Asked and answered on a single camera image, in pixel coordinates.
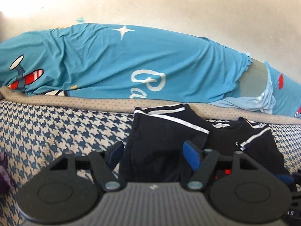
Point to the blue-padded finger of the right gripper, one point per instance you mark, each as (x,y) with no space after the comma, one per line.
(288,180)

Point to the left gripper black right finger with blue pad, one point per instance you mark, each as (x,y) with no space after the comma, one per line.
(203,164)

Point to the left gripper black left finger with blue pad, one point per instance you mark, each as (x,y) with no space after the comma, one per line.
(103,163)

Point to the black t-shirt red lettering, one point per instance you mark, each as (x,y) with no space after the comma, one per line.
(164,142)

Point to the houndstooth blue beige bed sheet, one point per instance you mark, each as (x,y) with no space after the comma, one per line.
(36,130)

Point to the purple floral garment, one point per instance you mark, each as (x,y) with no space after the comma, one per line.
(6,180)

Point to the blue cartoon print bedding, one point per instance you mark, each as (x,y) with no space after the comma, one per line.
(107,61)

